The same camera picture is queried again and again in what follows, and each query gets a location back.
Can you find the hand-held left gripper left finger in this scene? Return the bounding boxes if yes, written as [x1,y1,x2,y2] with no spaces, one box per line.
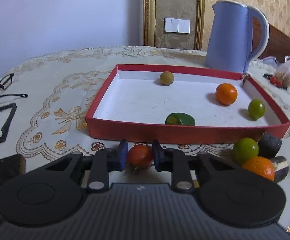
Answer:
[45,139,128,193]

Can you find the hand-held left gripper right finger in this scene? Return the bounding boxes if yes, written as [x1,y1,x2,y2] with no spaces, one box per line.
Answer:
[152,139,235,193]

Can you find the red tomato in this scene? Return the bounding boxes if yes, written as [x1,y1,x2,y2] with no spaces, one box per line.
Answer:
[126,144,153,175]

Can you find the red shallow cardboard box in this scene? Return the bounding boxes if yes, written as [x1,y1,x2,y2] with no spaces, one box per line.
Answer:
[85,64,290,145]

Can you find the dark green cucumber piece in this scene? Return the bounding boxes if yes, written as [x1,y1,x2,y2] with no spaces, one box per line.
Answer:
[165,112,196,126]

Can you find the brownish green round fruit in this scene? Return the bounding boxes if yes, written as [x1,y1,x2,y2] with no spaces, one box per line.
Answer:
[159,71,174,86]

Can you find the large green lime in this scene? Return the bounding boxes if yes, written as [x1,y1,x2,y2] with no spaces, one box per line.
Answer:
[232,137,259,166]

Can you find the orange mandarin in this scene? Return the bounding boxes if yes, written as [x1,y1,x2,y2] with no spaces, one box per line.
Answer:
[215,83,238,106]
[242,156,275,182]

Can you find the small green lime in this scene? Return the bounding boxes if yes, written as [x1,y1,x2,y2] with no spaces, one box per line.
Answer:
[248,99,266,120]

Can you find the dark purple eggplant piece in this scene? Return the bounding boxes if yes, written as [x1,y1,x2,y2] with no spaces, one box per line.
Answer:
[271,156,289,182]
[257,132,283,159]

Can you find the dark brown block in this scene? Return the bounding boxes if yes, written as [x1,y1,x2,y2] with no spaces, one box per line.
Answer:
[0,154,26,180]

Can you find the black eyeglasses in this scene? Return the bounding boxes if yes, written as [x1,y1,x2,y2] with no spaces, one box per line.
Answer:
[0,73,28,106]

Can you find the blue electric kettle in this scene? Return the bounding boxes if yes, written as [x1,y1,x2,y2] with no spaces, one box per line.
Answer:
[205,0,270,74]

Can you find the clear plastic bag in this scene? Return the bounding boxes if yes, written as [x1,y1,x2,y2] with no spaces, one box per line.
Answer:
[275,55,290,88]

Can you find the brown wooden headboard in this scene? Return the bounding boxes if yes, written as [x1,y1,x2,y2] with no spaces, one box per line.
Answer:
[252,17,290,64]

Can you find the black plastic frame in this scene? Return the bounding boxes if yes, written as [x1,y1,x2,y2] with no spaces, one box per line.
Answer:
[0,102,17,146]

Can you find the white wall switch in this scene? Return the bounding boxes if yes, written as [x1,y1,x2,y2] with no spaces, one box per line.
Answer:
[164,17,191,34]

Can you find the gold framed wall panel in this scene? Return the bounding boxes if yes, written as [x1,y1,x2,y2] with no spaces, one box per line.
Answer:
[143,0,205,51]

